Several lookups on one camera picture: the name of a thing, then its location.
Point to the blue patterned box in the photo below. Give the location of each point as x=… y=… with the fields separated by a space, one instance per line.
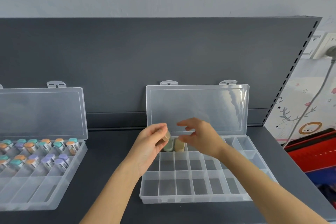
x=324 y=184

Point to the red plastic case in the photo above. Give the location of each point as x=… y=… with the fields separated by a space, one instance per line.
x=315 y=150

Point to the clear plastic organizer box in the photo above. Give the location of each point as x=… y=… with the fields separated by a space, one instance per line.
x=199 y=179
x=42 y=111

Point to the person's left thumb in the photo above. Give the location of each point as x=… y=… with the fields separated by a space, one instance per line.
x=157 y=127

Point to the green capped tube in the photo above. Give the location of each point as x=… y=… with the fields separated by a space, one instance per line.
x=168 y=147

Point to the tan capped tube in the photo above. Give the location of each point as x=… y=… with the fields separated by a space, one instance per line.
x=167 y=136
x=179 y=145

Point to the white wall socket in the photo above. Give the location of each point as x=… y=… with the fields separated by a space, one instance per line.
x=324 y=44

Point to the white wall switch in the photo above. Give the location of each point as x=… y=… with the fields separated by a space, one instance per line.
x=311 y=45

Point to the grey power plug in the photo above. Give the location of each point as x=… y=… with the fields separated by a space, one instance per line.
x=332 y=52

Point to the person's left hand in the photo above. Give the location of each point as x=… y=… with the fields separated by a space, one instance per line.
x=143 y=147

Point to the person's right forearm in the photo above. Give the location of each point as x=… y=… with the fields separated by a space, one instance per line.
x=262 y=192

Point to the person's left forearm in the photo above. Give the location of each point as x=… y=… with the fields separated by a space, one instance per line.
x=112 y=192

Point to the group of coloured capped tubes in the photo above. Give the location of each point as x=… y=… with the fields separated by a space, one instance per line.
x=44 y=150

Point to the person's right thumb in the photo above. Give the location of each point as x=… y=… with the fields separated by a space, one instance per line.
x=187 y=137

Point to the person's right hand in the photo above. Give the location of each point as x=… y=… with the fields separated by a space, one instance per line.
x=206 y=139

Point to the dark grey shelf back panel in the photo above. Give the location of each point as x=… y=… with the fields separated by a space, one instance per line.
x=131 y=55

